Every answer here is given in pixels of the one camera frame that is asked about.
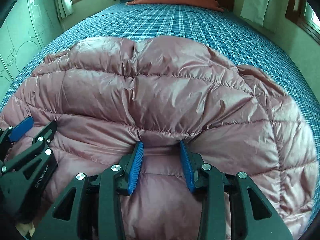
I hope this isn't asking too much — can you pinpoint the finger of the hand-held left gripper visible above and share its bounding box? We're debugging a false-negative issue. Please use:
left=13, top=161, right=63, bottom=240
left=0, top=116, right=35, bottom=153
left=15, top=120, right=58, bottom=166

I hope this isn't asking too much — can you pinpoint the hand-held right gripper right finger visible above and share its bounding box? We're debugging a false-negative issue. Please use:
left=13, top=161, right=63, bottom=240
left=179, top=139, right=294, bottom=240

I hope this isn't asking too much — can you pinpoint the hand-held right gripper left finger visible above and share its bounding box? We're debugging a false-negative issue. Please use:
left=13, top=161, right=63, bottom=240
left=31, top=140, right=145, bottom=240

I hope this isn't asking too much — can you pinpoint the pink quilted down jacket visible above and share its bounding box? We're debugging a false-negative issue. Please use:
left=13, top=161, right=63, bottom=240
left=0, top=35, right=319, bottom=240

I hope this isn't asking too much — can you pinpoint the wardrobe with circle pattern doors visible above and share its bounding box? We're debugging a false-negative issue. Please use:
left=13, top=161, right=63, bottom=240
left=0, top=0, right=63, bottom=98

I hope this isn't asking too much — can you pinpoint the bed with blue plaid sheet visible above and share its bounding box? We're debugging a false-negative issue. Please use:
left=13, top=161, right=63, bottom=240
left=0, top=1, right=320, bottom=170

